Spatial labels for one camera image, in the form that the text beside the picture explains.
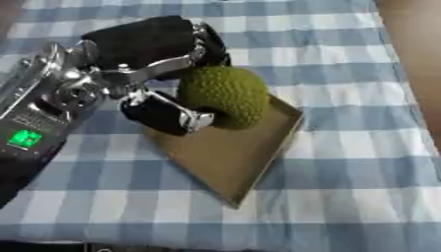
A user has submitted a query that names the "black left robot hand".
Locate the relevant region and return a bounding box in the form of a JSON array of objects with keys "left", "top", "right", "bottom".
[{"left": 79, "top": 15, "right": 233, "bottom": 137}]

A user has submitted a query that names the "green bumpy toy fruit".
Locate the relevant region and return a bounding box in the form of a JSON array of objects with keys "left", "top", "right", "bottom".
[{"left": 175, "top": 65, "right": 273, "bottom": 130}]

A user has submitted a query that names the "brown shallow cardboard box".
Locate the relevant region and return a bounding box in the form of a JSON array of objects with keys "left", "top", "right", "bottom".
[{"left": 143, "top": 93, "right": 307, "bottom": 211}]

